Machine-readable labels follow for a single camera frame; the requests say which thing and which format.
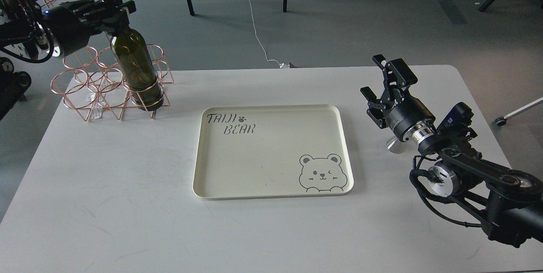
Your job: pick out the office chair base right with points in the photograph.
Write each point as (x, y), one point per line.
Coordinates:
(502, 120)

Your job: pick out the dark green wine bottle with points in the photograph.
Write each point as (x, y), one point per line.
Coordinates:
(131, 53)

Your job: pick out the copper wire wine rack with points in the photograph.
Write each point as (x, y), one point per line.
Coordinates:
(100, 84)

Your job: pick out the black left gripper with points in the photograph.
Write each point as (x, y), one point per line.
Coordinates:
(70, 34)

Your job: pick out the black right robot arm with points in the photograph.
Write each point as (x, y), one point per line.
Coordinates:
(507, 203)

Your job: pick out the cream bear print tray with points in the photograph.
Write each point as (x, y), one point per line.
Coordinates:
(272, 151)

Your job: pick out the silver steel jigger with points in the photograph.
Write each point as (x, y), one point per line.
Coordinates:
(395, 145)

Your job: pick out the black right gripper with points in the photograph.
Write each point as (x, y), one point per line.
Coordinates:
(408, 111)

